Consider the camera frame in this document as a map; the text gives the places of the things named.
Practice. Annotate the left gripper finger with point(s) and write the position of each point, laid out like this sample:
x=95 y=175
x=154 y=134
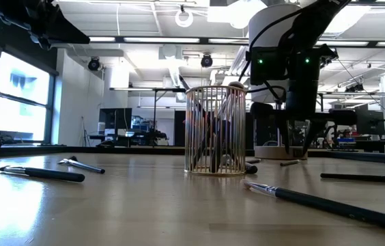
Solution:
x=56 y=30

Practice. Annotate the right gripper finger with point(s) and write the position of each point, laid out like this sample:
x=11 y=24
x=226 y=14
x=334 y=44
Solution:
x=310 y=135
x=285 y=135

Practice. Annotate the small thin dark brush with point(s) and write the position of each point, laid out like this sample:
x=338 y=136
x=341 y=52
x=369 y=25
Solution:
x=253 y=161
x=289 y=163

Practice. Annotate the thick black silver-headed brush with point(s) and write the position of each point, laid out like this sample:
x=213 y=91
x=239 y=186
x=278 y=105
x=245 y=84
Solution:
x=251 y=168

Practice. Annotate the long thin black brush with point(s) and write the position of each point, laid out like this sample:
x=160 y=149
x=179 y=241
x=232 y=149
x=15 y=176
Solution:
x=366 y=177

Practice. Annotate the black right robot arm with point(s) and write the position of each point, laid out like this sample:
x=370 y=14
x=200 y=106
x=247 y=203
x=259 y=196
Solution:
x=301 y=68

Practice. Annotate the black monitor on arm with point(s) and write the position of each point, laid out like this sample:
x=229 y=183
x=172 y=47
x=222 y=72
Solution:
x=370 y=119

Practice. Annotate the background robot workstation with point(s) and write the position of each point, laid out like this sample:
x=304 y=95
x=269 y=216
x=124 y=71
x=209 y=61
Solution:
x=342 y=140

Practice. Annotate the black ceiling spotlight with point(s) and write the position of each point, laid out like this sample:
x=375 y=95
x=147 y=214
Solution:
x=93 y=64
x=207 y=61

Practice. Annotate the long black white-tipped brush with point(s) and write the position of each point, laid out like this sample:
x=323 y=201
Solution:
x=315 y=201

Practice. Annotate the white shade table lamp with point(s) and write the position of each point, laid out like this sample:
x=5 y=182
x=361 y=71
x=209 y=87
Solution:
x=274 y=37

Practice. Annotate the large window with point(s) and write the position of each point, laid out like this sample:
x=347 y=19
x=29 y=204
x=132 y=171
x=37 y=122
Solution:
x=22 y=99

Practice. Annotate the black computer monitor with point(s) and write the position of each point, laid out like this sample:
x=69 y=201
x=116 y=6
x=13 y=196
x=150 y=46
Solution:
x=115 y=118

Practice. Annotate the long ceiling light fixture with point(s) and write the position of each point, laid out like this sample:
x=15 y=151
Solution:
x=161 y=40

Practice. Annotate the dark partition panel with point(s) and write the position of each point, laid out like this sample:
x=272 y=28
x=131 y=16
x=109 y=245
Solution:
x=179 y=130

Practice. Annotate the background office desk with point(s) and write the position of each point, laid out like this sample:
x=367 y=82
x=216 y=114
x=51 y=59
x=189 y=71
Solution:
x=127 y=138

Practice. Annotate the black table frame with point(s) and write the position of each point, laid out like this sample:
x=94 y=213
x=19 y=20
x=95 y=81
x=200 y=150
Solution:
x=76 y=149

